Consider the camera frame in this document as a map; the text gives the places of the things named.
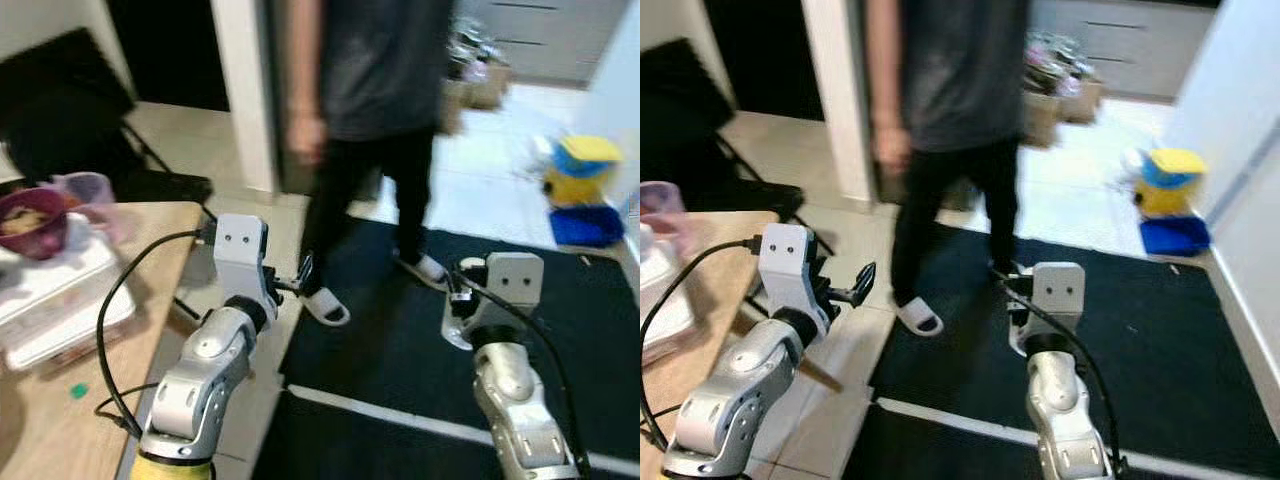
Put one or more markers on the person right hand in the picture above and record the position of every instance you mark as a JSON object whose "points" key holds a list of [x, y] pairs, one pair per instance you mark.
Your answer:
{"points": [[890, 150], [307, 140]]}

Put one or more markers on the black floor mat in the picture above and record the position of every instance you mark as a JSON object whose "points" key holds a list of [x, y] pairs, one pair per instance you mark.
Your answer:
{"points": [[400, 360], [1150, 350], [950, 455], [350, 450]]}

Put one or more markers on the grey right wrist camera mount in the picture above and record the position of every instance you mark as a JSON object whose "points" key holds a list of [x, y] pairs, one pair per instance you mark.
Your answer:
{"points": [[1055, 290], [515, 280]]}

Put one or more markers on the black folding chair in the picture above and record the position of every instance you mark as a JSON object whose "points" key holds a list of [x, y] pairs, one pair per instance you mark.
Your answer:
{"points": [[60, 110], [680, 120]]}

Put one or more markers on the purple bowl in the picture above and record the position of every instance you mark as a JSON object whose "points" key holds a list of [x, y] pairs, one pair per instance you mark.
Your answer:
{"points": [[35, 235]]}

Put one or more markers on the grey kitchen cabinet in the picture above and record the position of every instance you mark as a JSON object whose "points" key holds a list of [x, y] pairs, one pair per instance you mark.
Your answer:
{"points": [[1130, 45], [540, 40]]}

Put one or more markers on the clear plastic food container stack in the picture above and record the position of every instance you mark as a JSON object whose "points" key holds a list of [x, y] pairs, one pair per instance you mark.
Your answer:
{"points": [[60, 300], [665, 300]]}

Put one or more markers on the blue plastic tray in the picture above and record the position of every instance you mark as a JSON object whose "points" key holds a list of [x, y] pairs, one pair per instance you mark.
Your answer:
{"points": [[1175, 238], [588, 228]]}

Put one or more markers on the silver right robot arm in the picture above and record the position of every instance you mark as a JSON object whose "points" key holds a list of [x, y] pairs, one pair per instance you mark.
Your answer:
{"points": [[515, 400], [1060, 410]]}

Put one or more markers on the yellow blue minion toy bin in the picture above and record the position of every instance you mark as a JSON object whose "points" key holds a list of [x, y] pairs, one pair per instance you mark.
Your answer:
{"points": [[1168, 185], [580, 175]]}

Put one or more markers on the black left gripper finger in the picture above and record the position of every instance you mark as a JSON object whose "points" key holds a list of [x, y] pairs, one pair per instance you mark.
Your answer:
{"points": [[863, 285], [305, 275]]}

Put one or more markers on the pink plastic cup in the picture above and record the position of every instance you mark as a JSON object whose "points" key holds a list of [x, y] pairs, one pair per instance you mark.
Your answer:
{"points": [[665, 205], [95, 195]]}

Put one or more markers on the person in grey shirt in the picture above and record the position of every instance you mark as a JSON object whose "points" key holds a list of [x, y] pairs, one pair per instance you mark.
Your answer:
{"points": [[385, 70], [965, 70]]}

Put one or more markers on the white slipper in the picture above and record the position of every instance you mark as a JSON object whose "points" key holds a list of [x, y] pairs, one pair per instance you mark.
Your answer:
{"points": [[328, 310], [430, 270], [922, 320]]}

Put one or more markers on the black fabric cover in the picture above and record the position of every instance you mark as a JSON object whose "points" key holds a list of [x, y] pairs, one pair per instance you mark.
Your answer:
{"points": [[165, 50], [760, 55]]}

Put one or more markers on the wooden table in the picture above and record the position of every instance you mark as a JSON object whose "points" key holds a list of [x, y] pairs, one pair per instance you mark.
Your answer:
{"points": [[700, 390], [60, 430]]}

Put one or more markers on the cardboard box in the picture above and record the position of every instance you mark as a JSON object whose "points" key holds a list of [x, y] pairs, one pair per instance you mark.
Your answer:
{"points": [[490, 88], [1085, 100]]}

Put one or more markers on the person right forearm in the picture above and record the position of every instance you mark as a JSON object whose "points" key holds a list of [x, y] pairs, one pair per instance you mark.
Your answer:
{"points": [[303, 60], [883, 60]]}

